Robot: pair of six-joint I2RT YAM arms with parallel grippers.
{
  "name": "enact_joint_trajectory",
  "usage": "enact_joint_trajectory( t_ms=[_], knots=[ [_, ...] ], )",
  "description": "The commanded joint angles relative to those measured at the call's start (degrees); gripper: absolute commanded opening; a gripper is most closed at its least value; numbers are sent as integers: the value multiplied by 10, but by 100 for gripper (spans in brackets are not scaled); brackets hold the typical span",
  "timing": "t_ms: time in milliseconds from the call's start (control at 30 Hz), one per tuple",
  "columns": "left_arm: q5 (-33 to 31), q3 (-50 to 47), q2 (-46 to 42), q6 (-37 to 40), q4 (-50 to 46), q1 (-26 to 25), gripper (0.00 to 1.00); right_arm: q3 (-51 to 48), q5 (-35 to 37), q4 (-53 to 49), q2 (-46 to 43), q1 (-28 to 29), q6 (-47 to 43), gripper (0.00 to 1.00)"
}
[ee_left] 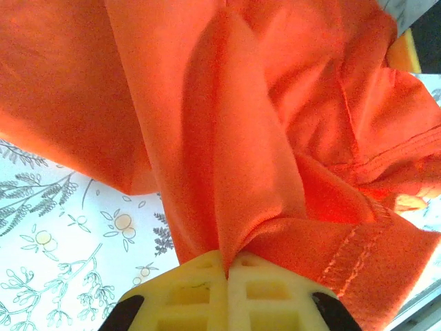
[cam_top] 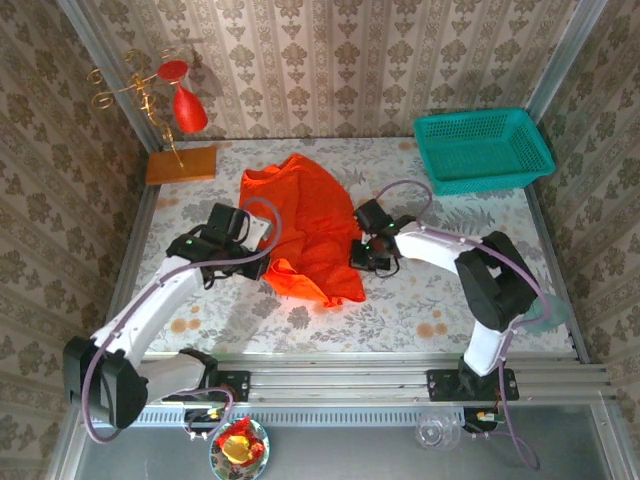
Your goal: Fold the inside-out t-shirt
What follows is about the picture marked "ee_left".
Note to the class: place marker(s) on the floral tablecloth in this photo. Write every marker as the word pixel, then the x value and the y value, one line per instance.
pixel 51 213

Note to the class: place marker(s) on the aluminium table side rail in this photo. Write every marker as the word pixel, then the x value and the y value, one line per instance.
pixel 420 310

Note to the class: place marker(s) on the orange wooden board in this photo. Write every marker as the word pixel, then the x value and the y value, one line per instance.
pixel 403 55

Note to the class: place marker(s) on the orange t-shirt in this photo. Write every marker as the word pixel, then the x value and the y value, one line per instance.
pixel 241 120

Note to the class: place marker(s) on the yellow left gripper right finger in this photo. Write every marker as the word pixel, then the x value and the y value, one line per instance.
pixel 272 296

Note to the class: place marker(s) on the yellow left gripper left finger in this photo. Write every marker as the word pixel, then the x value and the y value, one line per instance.
pixel 193 293

